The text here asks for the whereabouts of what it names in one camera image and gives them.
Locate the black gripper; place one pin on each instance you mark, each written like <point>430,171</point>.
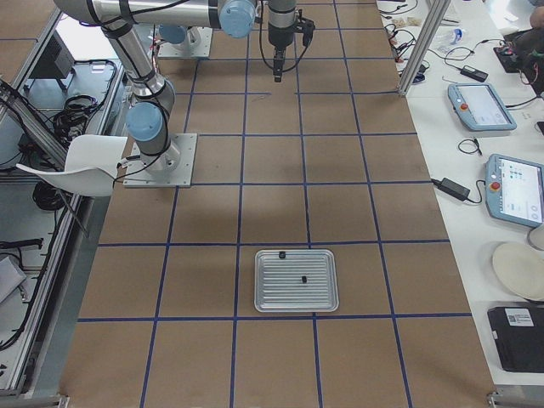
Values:
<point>279,37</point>

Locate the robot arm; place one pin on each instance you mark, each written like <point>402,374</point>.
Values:
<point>147,121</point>
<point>280,17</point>

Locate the silver ribbed metal tray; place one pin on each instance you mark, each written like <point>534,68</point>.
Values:
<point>278,287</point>

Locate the far teach pendant tablet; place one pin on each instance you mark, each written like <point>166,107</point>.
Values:
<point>479,107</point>

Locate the teach pendant tablet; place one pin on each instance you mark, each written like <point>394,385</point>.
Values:
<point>514,190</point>
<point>479,107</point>

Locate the black power adapter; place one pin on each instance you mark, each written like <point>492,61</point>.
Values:
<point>451,188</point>

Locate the white plastic chair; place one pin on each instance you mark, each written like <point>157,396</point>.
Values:
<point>90,166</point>

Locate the near teach pendant tablet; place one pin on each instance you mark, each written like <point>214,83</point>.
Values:
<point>514,190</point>

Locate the beige round plate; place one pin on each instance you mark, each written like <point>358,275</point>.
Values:
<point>520,269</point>

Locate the black laptop with label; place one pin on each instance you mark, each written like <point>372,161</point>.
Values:
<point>518,335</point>

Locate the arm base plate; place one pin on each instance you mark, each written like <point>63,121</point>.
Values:
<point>173,168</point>
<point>181,42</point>

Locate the aluminium frame post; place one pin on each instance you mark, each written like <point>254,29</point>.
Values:
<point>429,27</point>

